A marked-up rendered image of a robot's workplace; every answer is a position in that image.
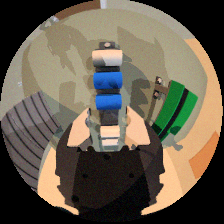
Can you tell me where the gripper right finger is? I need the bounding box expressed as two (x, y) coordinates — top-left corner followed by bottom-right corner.
(125, 106), (165, 175)

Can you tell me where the blue cylinder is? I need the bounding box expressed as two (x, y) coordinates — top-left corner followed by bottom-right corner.
(96, 94), (122, 110)
(93, 72), (122, 89)

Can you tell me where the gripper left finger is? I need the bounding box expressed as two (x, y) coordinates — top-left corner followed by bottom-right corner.
(55, 108), (93, 177)

